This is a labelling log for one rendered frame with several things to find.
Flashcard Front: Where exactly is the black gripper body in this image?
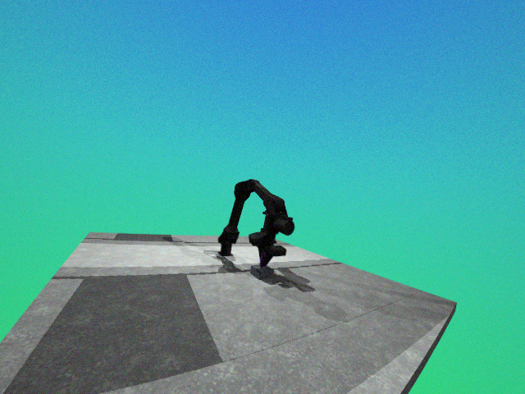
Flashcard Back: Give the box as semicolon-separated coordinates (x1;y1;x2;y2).
261;227;287;256

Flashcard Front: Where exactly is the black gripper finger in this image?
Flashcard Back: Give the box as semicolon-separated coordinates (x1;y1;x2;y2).
264;250;273;265
257;245;268;258

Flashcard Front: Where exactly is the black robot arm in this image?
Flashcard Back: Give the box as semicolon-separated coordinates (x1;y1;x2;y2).
218;179;294;256

